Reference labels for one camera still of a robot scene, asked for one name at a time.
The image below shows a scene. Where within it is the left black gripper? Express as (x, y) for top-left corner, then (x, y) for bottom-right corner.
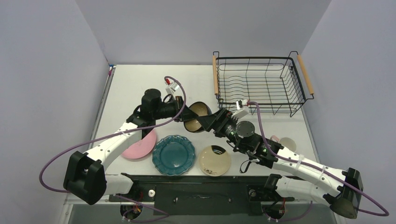
(153, 96), (198, 122)

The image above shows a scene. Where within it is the dark bowl beige inside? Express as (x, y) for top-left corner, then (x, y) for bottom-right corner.
(184, 102), (212, 133)

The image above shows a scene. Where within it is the pink mug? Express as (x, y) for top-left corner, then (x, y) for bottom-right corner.
(270, 135), (297, 152)

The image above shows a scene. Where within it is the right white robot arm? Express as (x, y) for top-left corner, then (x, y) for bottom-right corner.
(198, 109), (363, 219)

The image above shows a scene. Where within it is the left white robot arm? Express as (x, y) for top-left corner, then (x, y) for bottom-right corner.
(63, 89), (209, 205)

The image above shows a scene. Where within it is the cream plate with black accent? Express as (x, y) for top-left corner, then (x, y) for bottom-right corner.
(198, 145), (231, 176)

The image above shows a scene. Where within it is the teal scalloped plate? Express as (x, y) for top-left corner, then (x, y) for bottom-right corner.
(152, 135), (196, 176)

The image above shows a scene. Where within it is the pink plate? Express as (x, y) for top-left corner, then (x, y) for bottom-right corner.
(121, 129), (157, 160)

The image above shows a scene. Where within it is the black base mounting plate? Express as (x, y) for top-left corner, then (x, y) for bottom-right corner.
(109, 175), (295, 216)

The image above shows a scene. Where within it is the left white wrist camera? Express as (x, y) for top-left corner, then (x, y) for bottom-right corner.
(165, 78), (179, 97)

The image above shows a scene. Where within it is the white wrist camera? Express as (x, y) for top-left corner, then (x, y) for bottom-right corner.
(232, 99), (249, 120)
(165, 78), (179, 97)

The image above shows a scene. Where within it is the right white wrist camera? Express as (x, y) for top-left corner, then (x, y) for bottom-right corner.
(232, 99), (249, 120)

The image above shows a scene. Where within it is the black wire dish rack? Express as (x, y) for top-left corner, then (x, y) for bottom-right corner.
(212, 51), (314, 117)

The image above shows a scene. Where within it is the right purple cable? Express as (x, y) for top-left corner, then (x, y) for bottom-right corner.
(247, 100), (390, 217)

